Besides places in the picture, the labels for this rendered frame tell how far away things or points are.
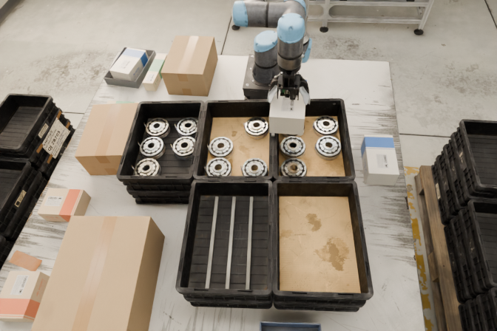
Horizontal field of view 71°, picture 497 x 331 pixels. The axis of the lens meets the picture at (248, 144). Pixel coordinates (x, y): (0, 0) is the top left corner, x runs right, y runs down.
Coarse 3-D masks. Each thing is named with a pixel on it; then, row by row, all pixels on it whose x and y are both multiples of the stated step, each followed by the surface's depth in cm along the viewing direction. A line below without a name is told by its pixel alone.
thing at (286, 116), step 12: (276, 96) 124; (300, 96) 123; (276, 108) 121; (288, 108) 120; (300, 108) 120; (276, 120) 120; (288, 120) 119; (300, 120) 118; (276, 132) 125; (288, 132) 124; (300, 132) 123
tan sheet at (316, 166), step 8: (312, 120) 155; (312, 128) 153; (280, 136) 152; (304, 136) 151; (312, 136) 150; (336, 136) 150; (280, 144) 149; (312, 144) 148; (280, 152) 147; (312, 152) 146; (280, 160) 144; (304, 160) 143; (312, 160) 143; (320, 160) 143; (328, 160) 143; (336, 160) 142; (312, 168) 141; (320, 168) 141; (328, 168) 140; (336, 168) 140; (336, 176) 138; (344, 176) 138
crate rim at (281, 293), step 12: (276, 180) 127; (288, 180) 127; (300, 180) 127; (312, 180) 126; (324, 180) 126; (336, 180) 126; (348, 180) 125; (276, 192) 125; (276, 204) 122; (276, 216) 119; (360, 216) 117; (276, 228) 117; (360, 228) 115; (276, 240) 114; (276, 252) 112; (276, 264) 110; (276, 276) 108; (276, 288) 106; (372, 288) 104
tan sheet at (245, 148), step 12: (216, 120) 159; (228, 120) 159; (240, 120) 158; (216, 132) 155; (228, 132) 155; (240, 132) 154; (240, 144) 151; (252, 144) 150; (264, 144) 150; (240, 156) 147; (252, 156) 147; (264, 156) 146; (240, 168) 143
